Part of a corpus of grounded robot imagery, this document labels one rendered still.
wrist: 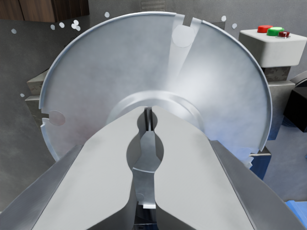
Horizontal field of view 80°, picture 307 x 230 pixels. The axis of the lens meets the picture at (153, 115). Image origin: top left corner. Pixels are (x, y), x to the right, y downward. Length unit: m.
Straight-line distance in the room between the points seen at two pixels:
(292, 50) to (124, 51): 0.32
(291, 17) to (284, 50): 0.74
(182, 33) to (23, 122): 1.33
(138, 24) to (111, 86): 0.07
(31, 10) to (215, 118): 0.63
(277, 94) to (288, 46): 0.09
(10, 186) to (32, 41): 1.27
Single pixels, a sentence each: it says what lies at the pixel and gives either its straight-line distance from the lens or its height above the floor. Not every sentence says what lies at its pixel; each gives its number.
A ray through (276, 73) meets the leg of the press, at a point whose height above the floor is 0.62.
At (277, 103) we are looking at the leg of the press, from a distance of 0.46.
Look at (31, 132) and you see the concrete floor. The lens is 1.48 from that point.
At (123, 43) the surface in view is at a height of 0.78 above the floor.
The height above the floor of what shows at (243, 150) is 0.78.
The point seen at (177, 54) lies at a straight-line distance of 0.20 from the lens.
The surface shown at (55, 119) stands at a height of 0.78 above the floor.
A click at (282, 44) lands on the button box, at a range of 0.42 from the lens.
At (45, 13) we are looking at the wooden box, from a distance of 0.71.
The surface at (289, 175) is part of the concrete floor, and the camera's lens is 1.84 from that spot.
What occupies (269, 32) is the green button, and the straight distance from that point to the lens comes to 0.45.
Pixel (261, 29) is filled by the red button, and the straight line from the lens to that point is 0.49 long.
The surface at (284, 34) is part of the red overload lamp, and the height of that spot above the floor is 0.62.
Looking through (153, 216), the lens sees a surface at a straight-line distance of 0.39.
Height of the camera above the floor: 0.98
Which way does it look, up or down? 58 degrees down
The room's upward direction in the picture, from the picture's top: 179 degrees counter-clockwise
